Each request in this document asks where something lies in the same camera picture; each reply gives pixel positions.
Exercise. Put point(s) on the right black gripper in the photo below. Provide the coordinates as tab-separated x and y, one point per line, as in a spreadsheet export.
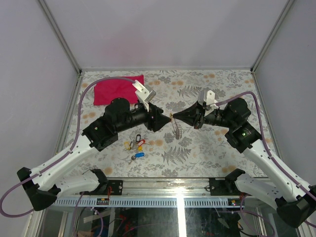
194	115

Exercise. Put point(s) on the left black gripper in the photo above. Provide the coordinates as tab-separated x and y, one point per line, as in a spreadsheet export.
156	119

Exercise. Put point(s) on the blue tag key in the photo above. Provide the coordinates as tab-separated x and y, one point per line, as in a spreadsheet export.
136	156

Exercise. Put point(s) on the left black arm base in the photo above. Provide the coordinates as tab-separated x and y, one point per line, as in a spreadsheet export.
115	187

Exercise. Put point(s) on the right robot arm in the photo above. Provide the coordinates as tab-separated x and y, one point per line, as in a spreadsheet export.
292	197

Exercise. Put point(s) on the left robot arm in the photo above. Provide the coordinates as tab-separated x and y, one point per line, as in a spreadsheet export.
46	183

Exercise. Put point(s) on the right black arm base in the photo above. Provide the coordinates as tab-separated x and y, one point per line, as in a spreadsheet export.
218	187

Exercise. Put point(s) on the red tag key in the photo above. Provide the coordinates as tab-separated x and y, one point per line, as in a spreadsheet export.
141	143

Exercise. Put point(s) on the yellow tag key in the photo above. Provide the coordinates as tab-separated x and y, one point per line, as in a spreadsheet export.
128	145

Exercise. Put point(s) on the pink folded cloth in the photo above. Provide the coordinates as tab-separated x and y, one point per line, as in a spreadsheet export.
108	90

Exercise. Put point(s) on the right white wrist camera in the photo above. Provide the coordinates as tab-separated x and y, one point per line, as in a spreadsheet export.
206	98

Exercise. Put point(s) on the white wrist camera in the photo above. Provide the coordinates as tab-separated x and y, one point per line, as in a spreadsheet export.
144	94
206	98

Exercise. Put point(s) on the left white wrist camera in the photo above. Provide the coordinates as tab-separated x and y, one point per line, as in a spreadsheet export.
144	94

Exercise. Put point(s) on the aluminium front rail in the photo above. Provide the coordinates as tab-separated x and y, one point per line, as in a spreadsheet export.
138	187

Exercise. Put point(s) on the white slotted cable duct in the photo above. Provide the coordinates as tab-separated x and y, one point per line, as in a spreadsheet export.
213	202

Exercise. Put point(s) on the left aluminium frame post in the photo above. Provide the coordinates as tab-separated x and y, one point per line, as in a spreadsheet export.
59	35

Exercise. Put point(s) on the aluminium frame post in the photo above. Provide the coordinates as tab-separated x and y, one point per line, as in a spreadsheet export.
272	34
59	35

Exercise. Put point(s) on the right aluminium frame post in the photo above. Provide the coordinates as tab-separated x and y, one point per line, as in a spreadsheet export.
272	34

